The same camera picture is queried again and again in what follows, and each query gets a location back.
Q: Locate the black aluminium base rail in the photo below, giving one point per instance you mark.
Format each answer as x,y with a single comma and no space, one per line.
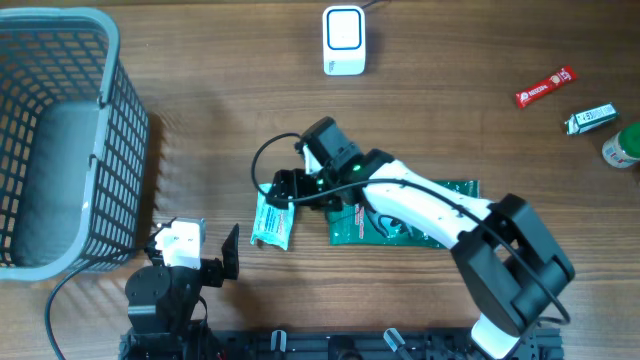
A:
430,344

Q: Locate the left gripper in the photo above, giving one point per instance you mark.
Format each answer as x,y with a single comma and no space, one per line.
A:
211,268

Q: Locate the grey plastic mesh basket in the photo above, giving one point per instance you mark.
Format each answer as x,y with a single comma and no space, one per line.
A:
74,141

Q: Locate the green white small box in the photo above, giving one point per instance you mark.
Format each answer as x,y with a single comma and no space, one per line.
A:
587,120

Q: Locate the green 3M gloves package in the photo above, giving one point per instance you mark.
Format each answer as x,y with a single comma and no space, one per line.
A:
351,226

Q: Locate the red snack stick packet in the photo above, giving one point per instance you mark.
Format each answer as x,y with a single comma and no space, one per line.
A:
549,84

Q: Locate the white barcode scanner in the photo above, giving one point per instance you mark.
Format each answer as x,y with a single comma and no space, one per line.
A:
344,40

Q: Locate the white teal wipes pack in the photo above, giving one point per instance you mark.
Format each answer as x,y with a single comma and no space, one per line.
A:
272,225

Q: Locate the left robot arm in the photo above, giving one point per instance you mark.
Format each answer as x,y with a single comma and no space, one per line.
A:
162,296

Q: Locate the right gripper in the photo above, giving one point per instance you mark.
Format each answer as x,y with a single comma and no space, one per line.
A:
300,192

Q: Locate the green lid jar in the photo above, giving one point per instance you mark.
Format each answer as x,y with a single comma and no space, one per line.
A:
622,149

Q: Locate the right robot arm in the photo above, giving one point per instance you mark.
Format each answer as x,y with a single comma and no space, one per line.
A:
511,264

